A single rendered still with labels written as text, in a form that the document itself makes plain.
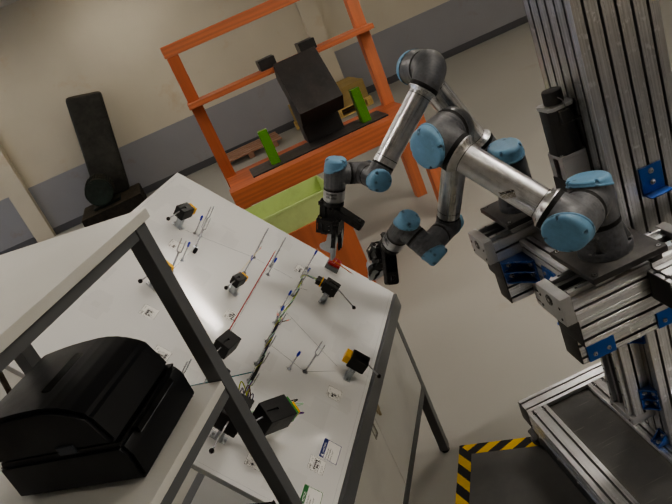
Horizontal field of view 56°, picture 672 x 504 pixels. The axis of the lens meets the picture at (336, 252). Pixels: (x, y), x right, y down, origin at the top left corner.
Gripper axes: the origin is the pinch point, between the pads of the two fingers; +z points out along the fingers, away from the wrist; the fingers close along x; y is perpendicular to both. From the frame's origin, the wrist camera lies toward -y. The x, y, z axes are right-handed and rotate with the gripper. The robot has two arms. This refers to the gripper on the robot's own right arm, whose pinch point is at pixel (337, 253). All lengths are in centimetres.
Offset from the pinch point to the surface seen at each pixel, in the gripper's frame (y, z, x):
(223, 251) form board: 41.6, 3.9, 7.2
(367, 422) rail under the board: -25, 36, 41
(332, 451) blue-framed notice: -19, 32, 61
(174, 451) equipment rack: -5, -17, 118
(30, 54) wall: 711, 95, -645
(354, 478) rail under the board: -27, 38, 63
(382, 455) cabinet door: -29, 57, 32
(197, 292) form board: 38, 6, 34
